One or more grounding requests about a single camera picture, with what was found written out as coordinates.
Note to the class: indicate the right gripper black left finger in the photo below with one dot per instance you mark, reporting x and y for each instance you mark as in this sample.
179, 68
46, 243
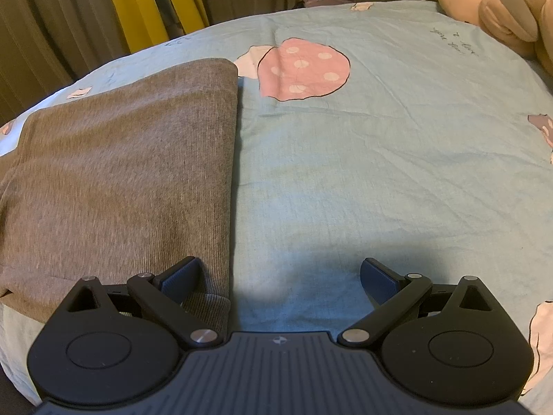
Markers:
160, 298

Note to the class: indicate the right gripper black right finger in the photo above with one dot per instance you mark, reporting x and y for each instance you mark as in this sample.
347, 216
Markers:
395, 295

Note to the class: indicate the grey knit pants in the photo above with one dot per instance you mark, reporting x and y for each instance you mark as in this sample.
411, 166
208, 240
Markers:
127, 181

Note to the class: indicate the yellow curtain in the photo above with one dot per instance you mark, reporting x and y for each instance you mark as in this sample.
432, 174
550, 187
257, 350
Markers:
143, 26

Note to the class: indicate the grey curtain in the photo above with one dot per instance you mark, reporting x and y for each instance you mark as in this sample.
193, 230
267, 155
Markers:
48, 44

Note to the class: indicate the pink plush toy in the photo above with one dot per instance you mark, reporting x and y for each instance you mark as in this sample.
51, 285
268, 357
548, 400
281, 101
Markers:
524, 26

